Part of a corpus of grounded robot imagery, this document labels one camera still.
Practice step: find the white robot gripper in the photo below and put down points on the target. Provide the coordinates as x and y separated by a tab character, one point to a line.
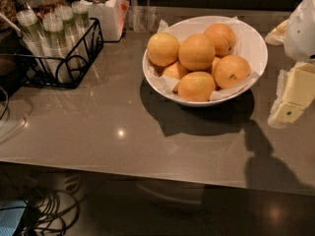
301	34

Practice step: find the orange fruit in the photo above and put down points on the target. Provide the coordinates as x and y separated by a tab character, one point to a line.
175	71
163	49
197	52
196	86
230	71
223	37

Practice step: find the white ceramic bowl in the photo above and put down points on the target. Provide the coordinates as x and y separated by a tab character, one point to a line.
256	46

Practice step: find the white paper bowl liner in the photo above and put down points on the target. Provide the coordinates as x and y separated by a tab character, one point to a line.
165	82

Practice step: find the orange fruit hidden middle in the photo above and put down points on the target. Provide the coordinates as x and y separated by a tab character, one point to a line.
215	62

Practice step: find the orange fruit front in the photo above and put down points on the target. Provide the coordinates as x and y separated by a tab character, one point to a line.
196	86

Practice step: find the clear glass container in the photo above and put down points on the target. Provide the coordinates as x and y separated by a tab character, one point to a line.
143	18

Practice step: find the white lidded jar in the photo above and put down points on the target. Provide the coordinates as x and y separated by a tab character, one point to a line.
107	12

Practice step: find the plastic cup stack far right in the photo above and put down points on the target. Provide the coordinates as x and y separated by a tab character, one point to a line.
81	16

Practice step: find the plastic cup stack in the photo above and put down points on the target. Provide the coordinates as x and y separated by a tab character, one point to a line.
33	35
81	16
55	47
68	37

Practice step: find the plastic cup stack middle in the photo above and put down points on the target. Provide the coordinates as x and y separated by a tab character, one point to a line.
55	47

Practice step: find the plastic cup stack left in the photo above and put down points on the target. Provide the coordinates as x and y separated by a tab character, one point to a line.
33	35

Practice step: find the black wire basket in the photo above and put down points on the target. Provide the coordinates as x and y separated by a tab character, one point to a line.
88	47

